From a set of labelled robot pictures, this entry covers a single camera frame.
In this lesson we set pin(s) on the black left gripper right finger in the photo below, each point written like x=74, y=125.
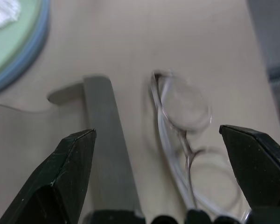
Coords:
x=259, y=163

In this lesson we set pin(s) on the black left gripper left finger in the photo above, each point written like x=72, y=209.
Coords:
x=53, y=177

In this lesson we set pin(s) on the clear frame eyeglasses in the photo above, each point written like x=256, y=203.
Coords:
x=186, y=109

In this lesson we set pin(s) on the grey metal bar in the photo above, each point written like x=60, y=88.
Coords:
x=107, y=130

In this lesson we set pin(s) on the grey box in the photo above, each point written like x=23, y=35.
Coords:
x=270, y=35

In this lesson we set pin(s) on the green plate with blue rim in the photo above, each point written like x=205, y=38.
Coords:
x=16, y=44

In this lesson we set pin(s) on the white crumpled paper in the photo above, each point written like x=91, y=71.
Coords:
x=3, y=10

